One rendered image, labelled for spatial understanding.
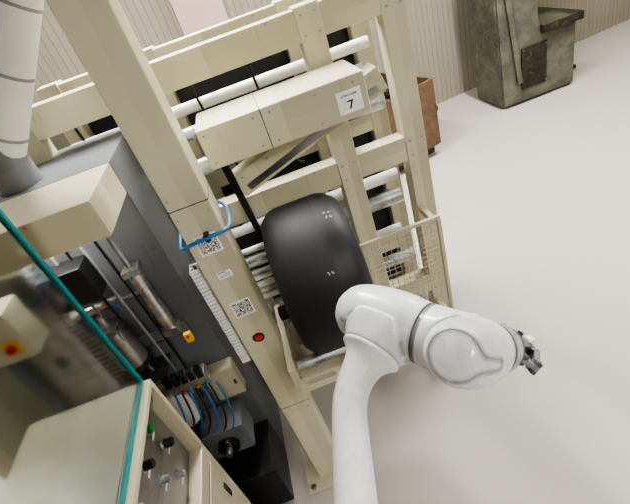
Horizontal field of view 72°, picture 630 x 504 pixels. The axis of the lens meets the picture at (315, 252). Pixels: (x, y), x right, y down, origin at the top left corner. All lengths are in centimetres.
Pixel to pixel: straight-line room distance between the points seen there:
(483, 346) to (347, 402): 22
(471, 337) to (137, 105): 101
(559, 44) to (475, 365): 545
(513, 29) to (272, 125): 421
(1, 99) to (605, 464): 270
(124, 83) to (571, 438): 234
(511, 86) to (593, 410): 392
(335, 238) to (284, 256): 17
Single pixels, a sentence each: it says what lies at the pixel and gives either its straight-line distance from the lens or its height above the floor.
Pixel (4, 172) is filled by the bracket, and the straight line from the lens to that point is 173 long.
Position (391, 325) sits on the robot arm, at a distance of 69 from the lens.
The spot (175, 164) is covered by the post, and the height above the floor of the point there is 179.
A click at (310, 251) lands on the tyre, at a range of 137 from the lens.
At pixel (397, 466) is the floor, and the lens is 246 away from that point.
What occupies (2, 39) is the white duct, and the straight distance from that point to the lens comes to 162.
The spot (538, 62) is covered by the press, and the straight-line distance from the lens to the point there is 579.
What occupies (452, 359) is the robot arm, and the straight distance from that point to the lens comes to 61.
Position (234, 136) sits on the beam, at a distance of 156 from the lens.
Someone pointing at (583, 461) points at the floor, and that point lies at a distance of 248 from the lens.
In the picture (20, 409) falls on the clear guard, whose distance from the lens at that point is 104.
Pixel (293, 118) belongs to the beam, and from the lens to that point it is 157.
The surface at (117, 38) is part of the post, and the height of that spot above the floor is 212.
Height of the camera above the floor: 217
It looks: 34 degrees down
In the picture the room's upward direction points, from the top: 20 degrees counter-clockwise
